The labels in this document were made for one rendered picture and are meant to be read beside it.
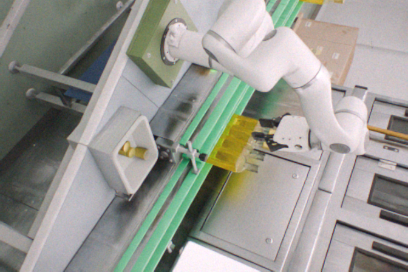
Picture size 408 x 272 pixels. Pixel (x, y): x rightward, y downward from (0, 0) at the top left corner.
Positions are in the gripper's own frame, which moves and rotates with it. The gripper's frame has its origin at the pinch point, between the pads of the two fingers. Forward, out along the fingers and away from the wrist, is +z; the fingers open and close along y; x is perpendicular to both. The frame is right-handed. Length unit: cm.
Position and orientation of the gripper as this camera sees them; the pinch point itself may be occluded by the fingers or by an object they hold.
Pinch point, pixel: (261, 129)
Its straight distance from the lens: 119.2
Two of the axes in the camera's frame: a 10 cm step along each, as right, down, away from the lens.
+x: -3.4, -7.1, -6.2
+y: 4.4, -7.0, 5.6
